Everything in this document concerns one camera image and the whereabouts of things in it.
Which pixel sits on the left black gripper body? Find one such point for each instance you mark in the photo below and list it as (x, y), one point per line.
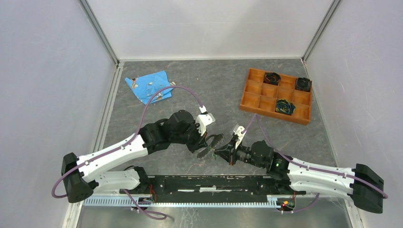
(191, 137)

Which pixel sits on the black rolled item corner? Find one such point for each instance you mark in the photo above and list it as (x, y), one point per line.
(303, 84)

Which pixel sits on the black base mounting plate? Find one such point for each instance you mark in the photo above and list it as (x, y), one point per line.
(212, 188)

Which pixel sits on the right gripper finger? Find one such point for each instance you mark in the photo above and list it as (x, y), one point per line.
(226, 155)
(227, 147)

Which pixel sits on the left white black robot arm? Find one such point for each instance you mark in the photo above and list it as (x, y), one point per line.
(84, 175)

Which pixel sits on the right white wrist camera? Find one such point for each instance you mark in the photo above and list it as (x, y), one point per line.
(239, 131)

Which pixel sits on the orange compartment tray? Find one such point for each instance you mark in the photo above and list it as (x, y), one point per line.
(260, 98)

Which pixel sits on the blue patterned cloth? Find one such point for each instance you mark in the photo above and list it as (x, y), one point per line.
(144, 87)

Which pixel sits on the black rolled item red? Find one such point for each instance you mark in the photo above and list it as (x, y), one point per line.
(271, 78)

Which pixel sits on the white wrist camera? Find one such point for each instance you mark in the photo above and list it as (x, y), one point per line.
(239, 131)
(203, 120)

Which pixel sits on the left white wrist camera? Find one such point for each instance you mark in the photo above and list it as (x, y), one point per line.
(203, 120)

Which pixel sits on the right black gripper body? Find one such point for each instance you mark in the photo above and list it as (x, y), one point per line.
(242, 153)

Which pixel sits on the blue yellow rolled item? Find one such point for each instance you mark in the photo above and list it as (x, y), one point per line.
(283, 106)

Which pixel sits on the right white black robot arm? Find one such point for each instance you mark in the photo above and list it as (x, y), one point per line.
(360, 184)

